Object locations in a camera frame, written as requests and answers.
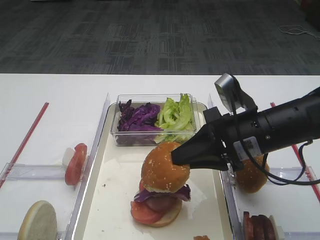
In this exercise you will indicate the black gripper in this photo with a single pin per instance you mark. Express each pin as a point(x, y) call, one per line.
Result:
point(205, 148)

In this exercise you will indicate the sesame top bun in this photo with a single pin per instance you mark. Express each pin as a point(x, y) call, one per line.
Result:
point(160, 174)

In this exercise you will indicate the sesame bun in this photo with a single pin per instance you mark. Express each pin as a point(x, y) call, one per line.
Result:
point(250, 179)
point(160, 174)

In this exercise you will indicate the green lettuce pile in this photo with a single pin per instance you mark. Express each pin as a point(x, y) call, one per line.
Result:
point(177, 118)

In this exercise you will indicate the ham meat slice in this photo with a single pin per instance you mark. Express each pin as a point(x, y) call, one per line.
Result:
point(161, 204)

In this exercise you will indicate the rear tomato slice on bun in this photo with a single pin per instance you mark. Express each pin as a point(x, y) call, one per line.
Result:
point(141, 185)

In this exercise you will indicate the tomato slice on bun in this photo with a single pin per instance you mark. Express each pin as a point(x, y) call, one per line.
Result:
point(141, 213)
point(141, 185)

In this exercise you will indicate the sliced meat patties stack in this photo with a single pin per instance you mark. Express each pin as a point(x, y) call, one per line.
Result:
point(258, 227)

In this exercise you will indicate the front tomato slice on bun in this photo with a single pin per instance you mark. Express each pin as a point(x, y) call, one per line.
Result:
point(141, 213)

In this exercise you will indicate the white meat holder block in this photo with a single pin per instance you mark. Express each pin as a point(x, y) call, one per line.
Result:
point(278, 230)

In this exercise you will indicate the white tomato holder block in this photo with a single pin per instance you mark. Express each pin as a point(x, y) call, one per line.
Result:
point(67, 157)

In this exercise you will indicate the purple cabbage strip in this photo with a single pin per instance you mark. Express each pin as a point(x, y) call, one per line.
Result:
point(183, 194)

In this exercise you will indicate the right clear acrylic divider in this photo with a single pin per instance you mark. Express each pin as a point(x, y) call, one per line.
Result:
point(230, 219)

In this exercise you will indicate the clear acrylic divider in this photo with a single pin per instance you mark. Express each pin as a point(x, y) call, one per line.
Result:
point(97, 140)
point(230, 219)

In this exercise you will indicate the bottom bun on tray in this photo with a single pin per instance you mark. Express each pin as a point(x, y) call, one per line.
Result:
point(169, 216)

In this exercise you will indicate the clear plastic salad container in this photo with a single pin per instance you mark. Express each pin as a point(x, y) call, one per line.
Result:
point(158, 99)

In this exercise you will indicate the purple cabbage pile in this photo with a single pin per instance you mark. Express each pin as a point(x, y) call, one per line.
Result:
point(139, 119)

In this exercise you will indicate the food scrap at tray edge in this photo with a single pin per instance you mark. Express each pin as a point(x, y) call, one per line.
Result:
point(201, 237)

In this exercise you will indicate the right red tape strip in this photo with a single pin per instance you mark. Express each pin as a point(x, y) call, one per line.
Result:
point(299, 155)

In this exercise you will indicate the red tape strip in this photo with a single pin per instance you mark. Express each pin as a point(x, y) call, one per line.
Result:
point(299, 155)
point(27, 140)

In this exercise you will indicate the white serving tray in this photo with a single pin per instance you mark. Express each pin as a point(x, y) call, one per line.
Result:
point(106, 214)

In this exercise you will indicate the left clear acrylic divider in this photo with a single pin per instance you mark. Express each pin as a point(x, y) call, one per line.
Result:
point(97, 140)

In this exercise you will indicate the upright bun half left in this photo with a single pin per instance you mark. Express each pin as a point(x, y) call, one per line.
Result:
point(39, 223)

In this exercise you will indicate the left red tape strip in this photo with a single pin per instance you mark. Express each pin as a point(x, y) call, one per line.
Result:
point(27, 140)

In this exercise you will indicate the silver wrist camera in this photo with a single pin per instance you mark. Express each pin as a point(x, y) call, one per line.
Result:
point(225, 87)

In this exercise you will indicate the right clear cross rail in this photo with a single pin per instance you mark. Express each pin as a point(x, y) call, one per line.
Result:
point(290, 175)

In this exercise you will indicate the clear cross rail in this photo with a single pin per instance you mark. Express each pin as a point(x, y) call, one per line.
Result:
point(290, 175)
point(18, 171)

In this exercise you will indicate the left clear cross rail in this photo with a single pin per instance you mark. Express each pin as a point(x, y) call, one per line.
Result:
point(18, 171)

